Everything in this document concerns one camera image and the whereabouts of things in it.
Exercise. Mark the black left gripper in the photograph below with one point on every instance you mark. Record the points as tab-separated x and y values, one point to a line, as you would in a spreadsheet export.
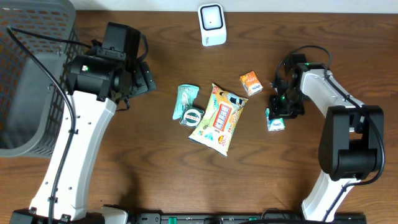
146	78

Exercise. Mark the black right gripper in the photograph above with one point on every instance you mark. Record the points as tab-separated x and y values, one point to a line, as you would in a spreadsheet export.
275	110

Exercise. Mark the small teal white packet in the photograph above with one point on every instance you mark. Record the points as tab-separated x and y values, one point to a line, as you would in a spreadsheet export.
274	124

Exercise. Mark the small orange juice carton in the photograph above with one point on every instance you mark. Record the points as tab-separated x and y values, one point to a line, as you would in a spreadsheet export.
251	83

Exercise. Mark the mint green snack packet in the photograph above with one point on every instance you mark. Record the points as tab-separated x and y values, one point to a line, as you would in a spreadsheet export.
186	94

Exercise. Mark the round dark green packet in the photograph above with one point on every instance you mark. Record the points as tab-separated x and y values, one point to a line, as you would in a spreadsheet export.
191	117

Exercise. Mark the yellow snack bag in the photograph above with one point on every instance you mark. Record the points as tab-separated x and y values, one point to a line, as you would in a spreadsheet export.
219	121

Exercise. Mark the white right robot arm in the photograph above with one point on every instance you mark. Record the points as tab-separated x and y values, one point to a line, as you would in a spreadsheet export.
351	151

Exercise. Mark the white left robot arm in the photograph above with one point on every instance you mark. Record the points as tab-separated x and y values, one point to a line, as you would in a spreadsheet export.
96	85

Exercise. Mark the white barcode scanner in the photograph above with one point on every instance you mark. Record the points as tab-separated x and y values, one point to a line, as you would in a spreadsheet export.
212	24

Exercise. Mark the grey plastic mesh basket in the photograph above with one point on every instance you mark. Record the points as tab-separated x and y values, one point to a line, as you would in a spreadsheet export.
31	107

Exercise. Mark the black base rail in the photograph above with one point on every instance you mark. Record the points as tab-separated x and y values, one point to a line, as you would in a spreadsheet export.
270	217

